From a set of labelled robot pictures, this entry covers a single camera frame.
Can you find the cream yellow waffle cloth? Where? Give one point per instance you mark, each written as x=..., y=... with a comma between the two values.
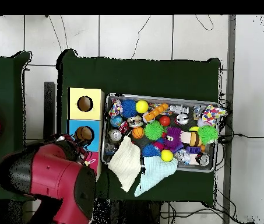
x=124, y=163

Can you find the mint green waffle cloth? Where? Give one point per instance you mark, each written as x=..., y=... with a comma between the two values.
x=155, y=173

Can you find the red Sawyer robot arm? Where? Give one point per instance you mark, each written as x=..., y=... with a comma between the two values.
x=48, y=172

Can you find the wooden box with three holes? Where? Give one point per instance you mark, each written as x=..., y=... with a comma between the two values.
x=87, y=105

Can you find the clear mesh bin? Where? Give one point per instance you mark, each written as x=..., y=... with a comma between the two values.
x=211, y=161

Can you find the small orange basketball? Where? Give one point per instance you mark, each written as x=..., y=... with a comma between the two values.
x=138, y=132

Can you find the blue spiky rubber ball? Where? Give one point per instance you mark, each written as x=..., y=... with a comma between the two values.
x=151, y=150
x=129, y=108

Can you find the small green spiky ball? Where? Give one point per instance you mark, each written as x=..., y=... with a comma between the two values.
x=154, y=130

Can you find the orange plastic toy block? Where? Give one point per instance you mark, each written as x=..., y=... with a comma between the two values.
x=156, y=112

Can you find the small red orange ball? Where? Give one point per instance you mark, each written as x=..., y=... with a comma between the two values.
x=165, y=121

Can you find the purple spiky monster toy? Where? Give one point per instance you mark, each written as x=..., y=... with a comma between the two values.
x=173, y=139

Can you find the yellow smiley ball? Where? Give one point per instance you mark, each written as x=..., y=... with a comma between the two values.
x=167, y=155

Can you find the silver toy robot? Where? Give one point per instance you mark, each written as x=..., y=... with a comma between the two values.
x=179, y=109

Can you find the dark green tablecloth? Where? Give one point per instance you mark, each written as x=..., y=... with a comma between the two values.
x=141, y=74

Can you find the green spiky rubber ball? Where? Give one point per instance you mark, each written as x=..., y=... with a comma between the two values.
x=208, y=134

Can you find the green covered side table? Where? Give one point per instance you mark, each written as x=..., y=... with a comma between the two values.
x=1, y=84

